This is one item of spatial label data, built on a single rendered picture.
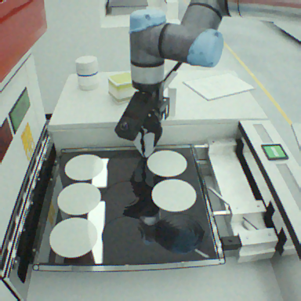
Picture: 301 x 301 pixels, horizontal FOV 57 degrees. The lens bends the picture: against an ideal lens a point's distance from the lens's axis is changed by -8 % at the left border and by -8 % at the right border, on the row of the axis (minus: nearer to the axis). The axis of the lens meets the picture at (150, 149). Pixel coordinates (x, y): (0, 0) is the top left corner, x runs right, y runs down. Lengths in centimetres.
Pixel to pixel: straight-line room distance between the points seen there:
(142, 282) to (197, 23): 52
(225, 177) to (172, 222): 21
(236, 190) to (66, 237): 41
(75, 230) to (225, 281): 33
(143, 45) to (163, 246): 40
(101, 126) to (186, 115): 24
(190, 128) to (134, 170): 20
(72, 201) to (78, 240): 11
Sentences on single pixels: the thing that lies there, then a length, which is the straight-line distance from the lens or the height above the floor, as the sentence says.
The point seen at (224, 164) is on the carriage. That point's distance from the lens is 81.
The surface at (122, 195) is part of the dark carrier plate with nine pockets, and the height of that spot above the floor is 90.
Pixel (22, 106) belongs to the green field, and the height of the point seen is 110.
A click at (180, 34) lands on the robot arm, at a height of 124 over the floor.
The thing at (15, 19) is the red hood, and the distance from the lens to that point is 53.
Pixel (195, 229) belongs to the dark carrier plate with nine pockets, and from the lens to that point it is 62.
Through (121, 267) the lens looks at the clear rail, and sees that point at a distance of 56.
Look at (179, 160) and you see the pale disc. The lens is 77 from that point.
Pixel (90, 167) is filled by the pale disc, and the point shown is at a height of 90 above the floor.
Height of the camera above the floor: 139
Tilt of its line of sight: 38 degrees down
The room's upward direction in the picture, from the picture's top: straight up
